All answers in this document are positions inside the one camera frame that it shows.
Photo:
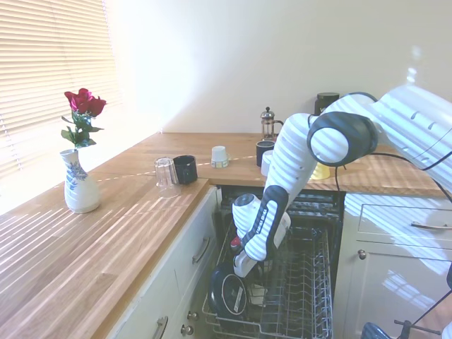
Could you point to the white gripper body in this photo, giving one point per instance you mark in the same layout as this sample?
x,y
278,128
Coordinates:
x,y
243,265

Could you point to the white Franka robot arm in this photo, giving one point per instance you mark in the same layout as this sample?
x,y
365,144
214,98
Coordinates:
x,y
293,159

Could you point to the black mug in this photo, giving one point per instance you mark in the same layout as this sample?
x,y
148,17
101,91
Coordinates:
x,y
186,170

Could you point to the navy blue mug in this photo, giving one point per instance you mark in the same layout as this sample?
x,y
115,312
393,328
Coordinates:
x,y
265,150

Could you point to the black round pan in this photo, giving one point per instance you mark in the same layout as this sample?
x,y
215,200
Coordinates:
x,y
226,293

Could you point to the round metal cabinet knob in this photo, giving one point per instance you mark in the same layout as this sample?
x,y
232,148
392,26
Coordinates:
x,y
361,254
187,330
192,315

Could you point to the open dishwasher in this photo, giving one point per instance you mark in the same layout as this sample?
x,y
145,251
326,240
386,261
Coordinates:
x,y
318,205

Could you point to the small white patterned cup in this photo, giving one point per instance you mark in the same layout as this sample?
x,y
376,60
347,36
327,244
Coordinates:
x,y
219,157

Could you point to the clear drinking glass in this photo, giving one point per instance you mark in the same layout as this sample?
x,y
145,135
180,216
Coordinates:
x,y
166,178

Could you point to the yellow plastic cup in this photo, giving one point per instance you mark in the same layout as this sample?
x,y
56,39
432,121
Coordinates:
x,y
321,172

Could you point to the glass french press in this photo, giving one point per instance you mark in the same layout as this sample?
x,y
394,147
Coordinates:
x,y
269,125

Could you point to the dark blue rounded object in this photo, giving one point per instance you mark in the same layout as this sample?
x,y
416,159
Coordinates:
x,y
374,332

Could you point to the white blue-patterned vase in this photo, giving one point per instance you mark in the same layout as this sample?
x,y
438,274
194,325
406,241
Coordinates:
x,y
79,190

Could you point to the black protein powder tub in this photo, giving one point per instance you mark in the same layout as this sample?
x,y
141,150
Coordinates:
x,y
326,102

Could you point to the red rose bouquet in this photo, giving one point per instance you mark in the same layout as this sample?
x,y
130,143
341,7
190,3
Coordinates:
x,y
84,106

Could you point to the beige window blind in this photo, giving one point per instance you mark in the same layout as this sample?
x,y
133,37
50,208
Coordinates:
x,y
53,53

